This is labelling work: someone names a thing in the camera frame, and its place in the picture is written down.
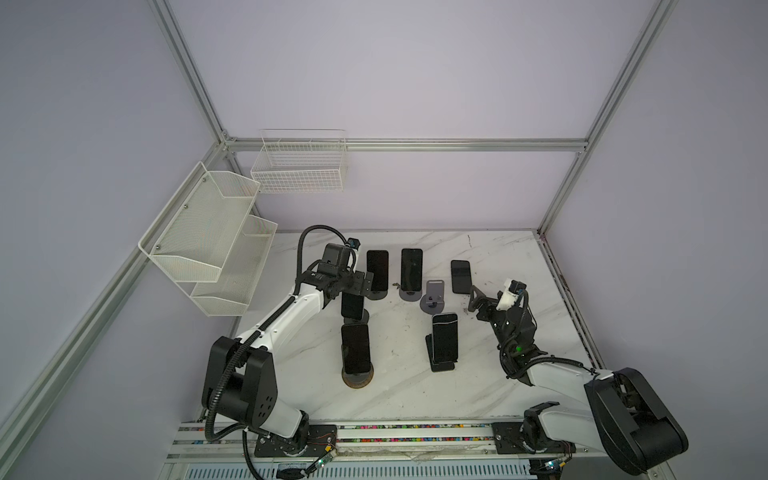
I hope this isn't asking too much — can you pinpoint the black round stand left middle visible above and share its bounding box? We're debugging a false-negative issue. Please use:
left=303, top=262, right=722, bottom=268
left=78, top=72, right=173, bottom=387
left=344, top=309, right=370, bottom=326

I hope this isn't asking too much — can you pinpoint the grey round stand back right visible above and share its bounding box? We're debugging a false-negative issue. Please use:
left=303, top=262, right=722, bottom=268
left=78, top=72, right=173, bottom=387
left=419, top=280, right=445, bottom=315

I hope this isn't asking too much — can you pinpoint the black phone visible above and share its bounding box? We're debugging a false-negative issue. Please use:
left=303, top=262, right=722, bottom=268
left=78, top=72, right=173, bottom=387
left=431, top=313, right=459, bottom=363
left=400, top=248, right=423, bottom=293
left=341, top=324, right=372, bottom=375
left=341, top=292, right=365, bottom=318
left=366, top=250, right=389, bottom=294
left=450, top=260, right=473, bottom=295

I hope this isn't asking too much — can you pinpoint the white wire basket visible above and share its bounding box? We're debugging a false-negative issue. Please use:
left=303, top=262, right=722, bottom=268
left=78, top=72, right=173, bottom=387
left=251, top=129, right=348, bottom=194

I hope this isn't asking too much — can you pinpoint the grey stand back centre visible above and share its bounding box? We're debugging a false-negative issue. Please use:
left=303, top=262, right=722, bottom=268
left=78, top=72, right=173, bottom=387
left=397, top=285, right=422, bottom=302

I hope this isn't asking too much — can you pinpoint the black stand back left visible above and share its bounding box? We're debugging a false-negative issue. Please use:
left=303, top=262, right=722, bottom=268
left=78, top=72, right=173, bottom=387
left=366, top=290, right=388, bottom=301

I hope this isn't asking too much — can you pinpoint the upper white mesh shelf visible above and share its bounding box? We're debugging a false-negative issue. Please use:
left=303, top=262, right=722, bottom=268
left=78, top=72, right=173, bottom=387
left=138, top=163, right=260, bottom=283

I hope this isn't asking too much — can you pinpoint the lower white mesh shelf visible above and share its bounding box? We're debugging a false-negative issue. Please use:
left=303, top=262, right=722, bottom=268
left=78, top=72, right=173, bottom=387
left=191, top=215, right=278, bottom=317

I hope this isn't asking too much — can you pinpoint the aluminium frame back bar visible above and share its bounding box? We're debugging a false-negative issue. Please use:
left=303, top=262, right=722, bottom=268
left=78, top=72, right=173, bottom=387
left=226, top=138, right=589, bottom=152

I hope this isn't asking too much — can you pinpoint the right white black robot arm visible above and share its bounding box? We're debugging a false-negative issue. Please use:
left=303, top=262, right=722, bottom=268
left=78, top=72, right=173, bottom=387
left=468, top=280, right=689, bottom=476

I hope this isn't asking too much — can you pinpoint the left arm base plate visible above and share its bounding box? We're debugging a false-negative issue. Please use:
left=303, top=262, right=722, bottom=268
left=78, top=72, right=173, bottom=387
left=250, top=424, right=338, bottom=458

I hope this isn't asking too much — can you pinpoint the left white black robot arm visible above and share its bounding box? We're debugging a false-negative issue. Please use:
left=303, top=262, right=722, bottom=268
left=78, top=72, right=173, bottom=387
left=201, top=238, right=373, bottom=442

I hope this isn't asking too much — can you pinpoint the aluminium mounting rail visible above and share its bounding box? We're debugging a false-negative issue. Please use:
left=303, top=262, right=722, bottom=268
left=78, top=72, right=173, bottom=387
left=164, top=419, right=601, bottom=464

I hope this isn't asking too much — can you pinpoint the white mesh shelf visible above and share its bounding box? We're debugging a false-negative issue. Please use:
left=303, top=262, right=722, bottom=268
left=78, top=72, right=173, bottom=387
left=191, top=215, right=278, bottom=317
left=138, top=163, right=260, bottom=283

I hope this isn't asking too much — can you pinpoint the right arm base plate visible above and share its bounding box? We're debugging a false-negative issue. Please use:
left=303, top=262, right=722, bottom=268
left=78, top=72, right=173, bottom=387
left=491, top=420, right=576, bottom=455

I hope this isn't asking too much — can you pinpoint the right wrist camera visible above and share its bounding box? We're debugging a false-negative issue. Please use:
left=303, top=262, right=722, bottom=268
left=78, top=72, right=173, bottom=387
left=496, top=279, right=527, bottom=311

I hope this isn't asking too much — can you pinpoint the wooden base phone stand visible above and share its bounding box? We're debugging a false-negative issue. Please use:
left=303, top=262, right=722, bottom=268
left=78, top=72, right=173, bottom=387
left=341, top=361, right=374, bottom=389

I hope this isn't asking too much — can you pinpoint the left black corrugated cable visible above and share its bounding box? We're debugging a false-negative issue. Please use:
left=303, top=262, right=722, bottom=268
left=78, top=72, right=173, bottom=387
left=203, top=224, right=350, bottom=444

